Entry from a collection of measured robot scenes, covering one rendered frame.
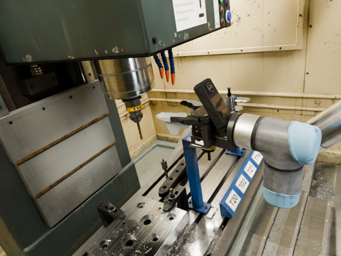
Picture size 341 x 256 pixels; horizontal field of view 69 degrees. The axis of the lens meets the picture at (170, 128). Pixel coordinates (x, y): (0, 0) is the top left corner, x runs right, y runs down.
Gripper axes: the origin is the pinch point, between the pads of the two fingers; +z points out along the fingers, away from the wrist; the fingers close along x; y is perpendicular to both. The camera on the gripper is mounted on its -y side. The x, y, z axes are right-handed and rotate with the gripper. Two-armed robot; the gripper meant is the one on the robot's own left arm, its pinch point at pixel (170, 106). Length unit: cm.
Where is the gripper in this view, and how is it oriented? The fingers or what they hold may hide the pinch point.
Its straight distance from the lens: 66.9
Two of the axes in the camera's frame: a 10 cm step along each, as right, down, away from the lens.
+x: 6.5, -4.2, 6.4
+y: 1.4, 8.9, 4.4
